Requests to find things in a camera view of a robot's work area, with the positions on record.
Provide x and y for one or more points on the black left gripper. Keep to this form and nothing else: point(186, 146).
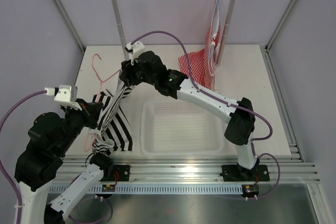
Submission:
point(91, 111)

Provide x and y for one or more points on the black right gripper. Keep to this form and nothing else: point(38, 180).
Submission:
point(128, 71)

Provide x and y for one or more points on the pink clothes hanger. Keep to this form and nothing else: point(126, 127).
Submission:
point(90, 139)

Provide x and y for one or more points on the black white striped tank top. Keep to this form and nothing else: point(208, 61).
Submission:
point(113, 132)

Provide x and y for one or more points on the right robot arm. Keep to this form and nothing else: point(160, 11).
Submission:
point(238, 116)

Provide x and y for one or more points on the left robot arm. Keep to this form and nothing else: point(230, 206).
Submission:
point(50, 138)

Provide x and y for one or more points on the red white striped tank top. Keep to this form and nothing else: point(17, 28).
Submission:
point(199, 66)

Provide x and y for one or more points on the light blue clothes hanger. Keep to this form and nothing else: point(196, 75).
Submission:
point(214, 36)

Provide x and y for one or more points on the white perforated plastic basket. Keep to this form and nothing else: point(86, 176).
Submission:
point(179, 128)

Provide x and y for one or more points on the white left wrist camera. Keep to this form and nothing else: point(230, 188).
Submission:
point(64, 95)

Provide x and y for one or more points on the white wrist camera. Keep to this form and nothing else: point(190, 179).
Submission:
point(64, 95)
point(135, 49)

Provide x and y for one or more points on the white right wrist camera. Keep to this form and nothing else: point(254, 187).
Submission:
point(135, 49)

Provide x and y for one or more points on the white slotted cable duct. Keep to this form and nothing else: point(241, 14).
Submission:
point(143, 189)

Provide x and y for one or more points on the aluminium mounting rail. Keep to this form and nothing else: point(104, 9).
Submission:
point(208, 170)

